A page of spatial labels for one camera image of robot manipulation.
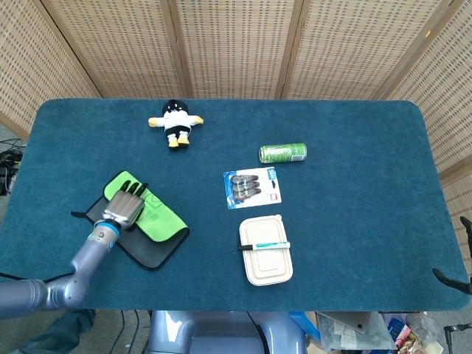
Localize green white marker pen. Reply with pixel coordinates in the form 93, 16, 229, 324
237, 241, 291, 252

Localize cream lidded food box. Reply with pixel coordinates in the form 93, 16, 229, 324
238, 213, 294, 287

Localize black stand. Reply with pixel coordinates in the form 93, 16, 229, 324
443, 322, 472, 354

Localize blue table cover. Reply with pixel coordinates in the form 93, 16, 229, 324
0, 98, 471, 313

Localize green drink can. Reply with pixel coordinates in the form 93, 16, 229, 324
258, 142, 308, 164

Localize blue clip blister pack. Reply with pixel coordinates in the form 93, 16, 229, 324
223, 166, 283, 210

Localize grey robot torso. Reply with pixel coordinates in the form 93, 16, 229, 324
147, 310, 308, 354

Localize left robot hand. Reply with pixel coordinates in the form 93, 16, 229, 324
101, 180, 150, 231

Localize clear plastic bag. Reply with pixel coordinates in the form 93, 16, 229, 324
316, 312, 398, 352

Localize black white plush toy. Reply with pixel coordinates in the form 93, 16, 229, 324
147, 99, 205, 149

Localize black floor cable bundle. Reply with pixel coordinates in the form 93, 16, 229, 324
0, 138, 27, 197

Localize grey and green cloth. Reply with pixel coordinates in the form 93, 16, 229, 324
70, 170, 191, 272

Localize blue plastic box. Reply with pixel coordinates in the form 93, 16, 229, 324
288, 311, 322, 342

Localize teal cloth on floor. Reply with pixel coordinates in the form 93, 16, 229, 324
20, 308, 97, 354

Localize woven wicker folding screen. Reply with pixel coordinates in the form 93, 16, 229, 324
0, 0, 472, 259

